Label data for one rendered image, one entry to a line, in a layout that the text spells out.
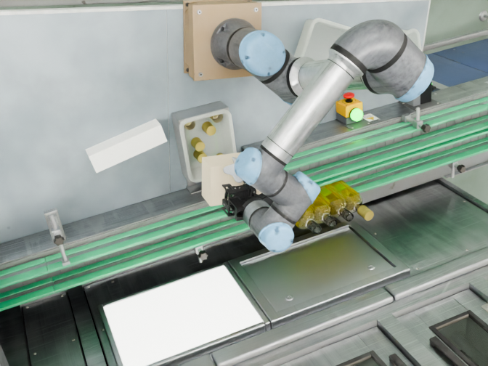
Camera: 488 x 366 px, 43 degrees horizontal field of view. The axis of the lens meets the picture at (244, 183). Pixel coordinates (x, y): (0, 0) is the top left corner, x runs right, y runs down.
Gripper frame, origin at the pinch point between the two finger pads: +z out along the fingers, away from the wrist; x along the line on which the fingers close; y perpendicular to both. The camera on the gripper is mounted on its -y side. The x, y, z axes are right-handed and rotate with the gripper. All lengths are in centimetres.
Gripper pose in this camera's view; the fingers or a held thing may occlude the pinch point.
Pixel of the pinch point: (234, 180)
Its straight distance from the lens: 175.5
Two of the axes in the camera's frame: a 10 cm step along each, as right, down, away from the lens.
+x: -0.3, 9.1, 4.2
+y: -9.3, 1.3, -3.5
